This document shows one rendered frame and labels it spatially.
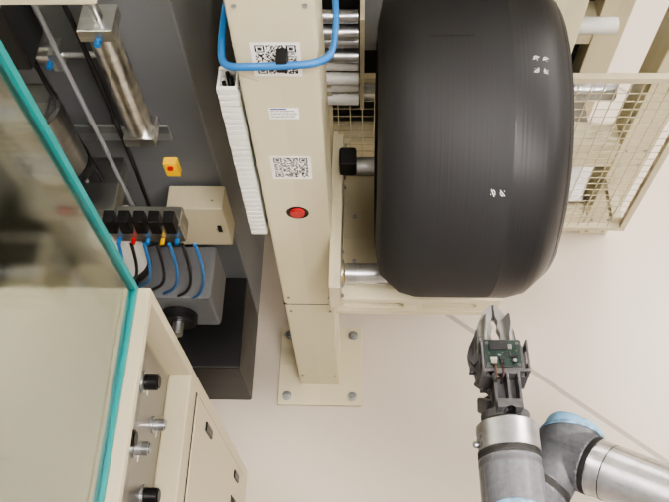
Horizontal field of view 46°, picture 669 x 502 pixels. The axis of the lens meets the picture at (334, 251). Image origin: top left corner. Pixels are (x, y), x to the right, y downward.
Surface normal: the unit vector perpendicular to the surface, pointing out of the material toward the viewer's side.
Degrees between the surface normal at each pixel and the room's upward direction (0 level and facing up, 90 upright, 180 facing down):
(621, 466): 31
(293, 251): 90
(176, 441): 0
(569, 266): 0
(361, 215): 0
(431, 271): 84
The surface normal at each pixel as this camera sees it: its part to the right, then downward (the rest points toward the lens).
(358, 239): -0.03, -0.48
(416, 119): -0.30, 0.02
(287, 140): -0.03, 0.88
